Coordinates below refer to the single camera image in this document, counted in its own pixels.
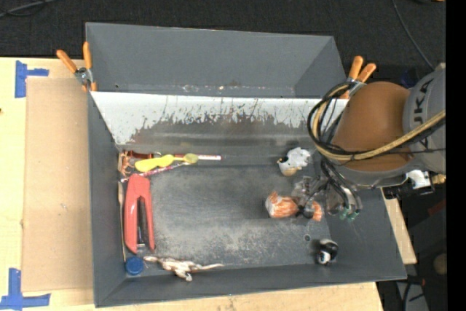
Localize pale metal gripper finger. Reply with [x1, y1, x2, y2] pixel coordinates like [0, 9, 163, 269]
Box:
[299, 198, 323, 220]
[292, 176, 323, 198]

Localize white and tan toy animal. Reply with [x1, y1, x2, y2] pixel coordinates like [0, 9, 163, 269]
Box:
[276, 146, 312, 177]

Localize orange and white packet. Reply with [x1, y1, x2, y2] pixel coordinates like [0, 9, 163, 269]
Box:
[264, 190, 323, 222]

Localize grey metal bin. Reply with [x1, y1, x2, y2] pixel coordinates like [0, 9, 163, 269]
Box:
[84, 22, 408, 307]

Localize pink striped stick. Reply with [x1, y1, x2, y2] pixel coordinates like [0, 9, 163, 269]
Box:
[119, 154, 223, 183]

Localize tan toy lizard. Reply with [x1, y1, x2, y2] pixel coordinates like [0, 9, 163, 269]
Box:
[143, 255, 225, 283]

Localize yellow sunglasses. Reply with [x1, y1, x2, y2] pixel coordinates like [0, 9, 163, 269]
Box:
[134, 152, 200, 173]

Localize red stapler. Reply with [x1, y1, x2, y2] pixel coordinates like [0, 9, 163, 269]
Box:
[122, 173, 157, 255]

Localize blue bottle cap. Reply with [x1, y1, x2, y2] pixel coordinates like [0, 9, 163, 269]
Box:
[125, 256, 144, 276]

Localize brown cardboard board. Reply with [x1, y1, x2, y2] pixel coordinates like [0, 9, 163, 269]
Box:
[20, 76, 94, 293]

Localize black cylinder on white bracket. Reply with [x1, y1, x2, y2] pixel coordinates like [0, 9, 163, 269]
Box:
[382, 169, 446, 198]

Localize copper wire coil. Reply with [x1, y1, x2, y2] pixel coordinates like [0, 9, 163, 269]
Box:
[118, 150, 152, 173]

